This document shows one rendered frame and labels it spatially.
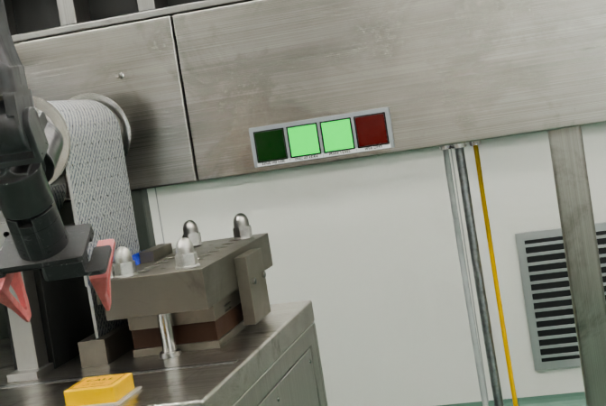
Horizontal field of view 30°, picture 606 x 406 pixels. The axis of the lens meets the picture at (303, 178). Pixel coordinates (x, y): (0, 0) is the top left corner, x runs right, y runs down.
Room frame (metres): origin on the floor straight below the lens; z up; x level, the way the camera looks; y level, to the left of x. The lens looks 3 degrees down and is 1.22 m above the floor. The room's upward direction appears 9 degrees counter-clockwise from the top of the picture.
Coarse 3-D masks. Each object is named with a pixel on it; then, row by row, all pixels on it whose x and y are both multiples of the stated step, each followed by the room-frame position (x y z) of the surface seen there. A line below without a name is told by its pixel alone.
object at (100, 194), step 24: (72, 168) 1.73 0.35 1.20; (96, 168) 1.82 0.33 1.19; (120, 168) 1.92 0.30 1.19; (72, 192) 1.72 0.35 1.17; (96, 192) 1.81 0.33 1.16; (120, 192) 1.90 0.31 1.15; (96, 216) 1.79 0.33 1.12; (120, 216) 1.88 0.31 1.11; (96, 240) 1.78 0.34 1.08; (120, 240) 1.87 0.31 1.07
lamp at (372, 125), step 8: (360, 120) 1.94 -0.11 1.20; (368, 120) 1.94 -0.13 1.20; (376, 120) 1.93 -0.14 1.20; (360, 128) 1.94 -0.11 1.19; (368, 128) 1.94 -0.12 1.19; (376, 128) 1.93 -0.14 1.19; (384, 128) 1.93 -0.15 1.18; (360, 136) 1.94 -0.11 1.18; (368, 136) 1.94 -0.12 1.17; (376, 136) 1.94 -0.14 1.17; (384, 136) 1.93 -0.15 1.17; (360, 144) 1.94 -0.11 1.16; (368, 144) 1.94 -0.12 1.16
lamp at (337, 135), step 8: (344, 120) 1.95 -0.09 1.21; (328, 128) 1.95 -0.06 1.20; (336, 128) 1.95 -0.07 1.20; (344, 128) 1.95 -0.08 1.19; (328, 136) 1.95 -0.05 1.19; (336, 136) 1.95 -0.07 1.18; (344, 136) 1.95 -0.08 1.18; (328, 144) 1.95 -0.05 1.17; (336, 144) 1.95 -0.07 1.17; (344, 144) 1.95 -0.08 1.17; (352, 144) 1.94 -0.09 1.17
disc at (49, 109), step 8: (32, 96) 1.72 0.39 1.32; (40, 104) 1.72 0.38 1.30; (48, 104) 1.72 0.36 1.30; (48, 112) 1.72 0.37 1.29; (56, 112) 1.71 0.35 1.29; (56, 120) 1.71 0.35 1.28; (64, 120) 1.71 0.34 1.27; (64, 128) 1.71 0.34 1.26; (64, 136) 1.71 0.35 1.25; (64, 144) 1.71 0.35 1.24; (64, 152) 1.71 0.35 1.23; (64, 160) 1.71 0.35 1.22; (56, 168) 1.72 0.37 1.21; (64, 168) 1.71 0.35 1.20; (56, 176) 1.72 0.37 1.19
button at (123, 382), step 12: (84, 384) 1.46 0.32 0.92; (96, 384) 1.45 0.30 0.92; (108, 384) 1.43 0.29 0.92; (120, 384) 1.45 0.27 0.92; (132, 384) 1.49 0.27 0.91; (72, 396) 1.44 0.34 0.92; (84, 396) 1.43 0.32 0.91; (96, 396) 1.43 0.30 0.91; (108, 396) 1.43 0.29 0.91; (120, 396) 1.44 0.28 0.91
